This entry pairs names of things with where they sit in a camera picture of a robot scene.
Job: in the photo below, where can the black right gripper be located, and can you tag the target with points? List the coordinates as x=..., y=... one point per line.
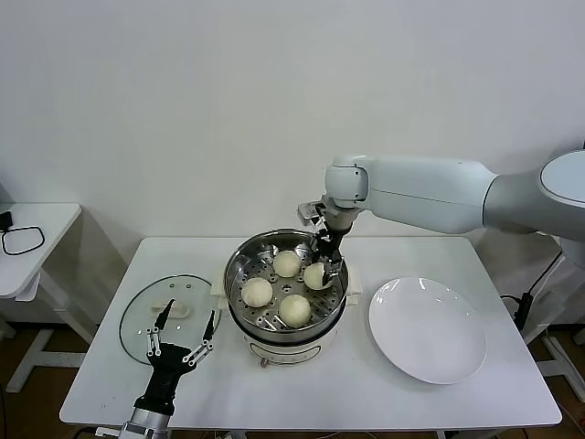
x=330, y=247

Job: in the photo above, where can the small black adapter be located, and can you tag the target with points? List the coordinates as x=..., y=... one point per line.
x=5, y=220

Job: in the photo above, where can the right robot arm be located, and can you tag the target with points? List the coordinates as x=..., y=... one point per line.
x=420, y=192

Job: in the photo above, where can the white side table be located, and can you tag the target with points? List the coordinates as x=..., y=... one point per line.
x=45, y=228

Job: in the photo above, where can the stainless steel steamer basket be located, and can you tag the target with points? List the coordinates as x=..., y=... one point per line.
x=247, y=265

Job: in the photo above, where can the steel steamer pot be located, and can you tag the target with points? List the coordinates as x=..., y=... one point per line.
x=283, y=352

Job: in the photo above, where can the white round plate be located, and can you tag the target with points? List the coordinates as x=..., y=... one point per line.
x=425, y=329

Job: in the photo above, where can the white steamed baozi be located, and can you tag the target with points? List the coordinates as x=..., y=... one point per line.
x=295, y=310
x=287, y=264
x=313, y=276
x=257, y=292

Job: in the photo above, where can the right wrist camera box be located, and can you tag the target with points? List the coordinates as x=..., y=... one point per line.
x=308, y=212

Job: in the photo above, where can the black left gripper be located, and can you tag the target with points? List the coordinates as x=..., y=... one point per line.
x=164, y=366

